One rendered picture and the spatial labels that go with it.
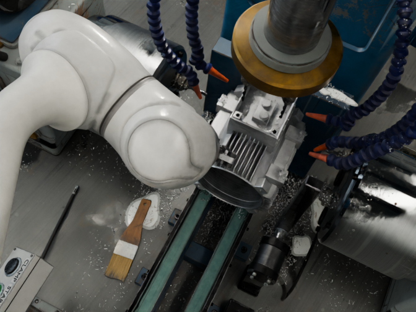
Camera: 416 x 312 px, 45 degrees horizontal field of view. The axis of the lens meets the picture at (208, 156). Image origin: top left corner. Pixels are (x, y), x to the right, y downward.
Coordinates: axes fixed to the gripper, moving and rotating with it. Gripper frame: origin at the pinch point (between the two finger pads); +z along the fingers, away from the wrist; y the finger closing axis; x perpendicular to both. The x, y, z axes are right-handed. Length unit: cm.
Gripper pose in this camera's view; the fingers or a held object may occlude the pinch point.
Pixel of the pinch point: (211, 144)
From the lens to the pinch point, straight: 95.3
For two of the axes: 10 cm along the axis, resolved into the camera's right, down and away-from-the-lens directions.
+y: -8.9, -4.3, 1.3
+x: -4.2, 9.0, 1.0
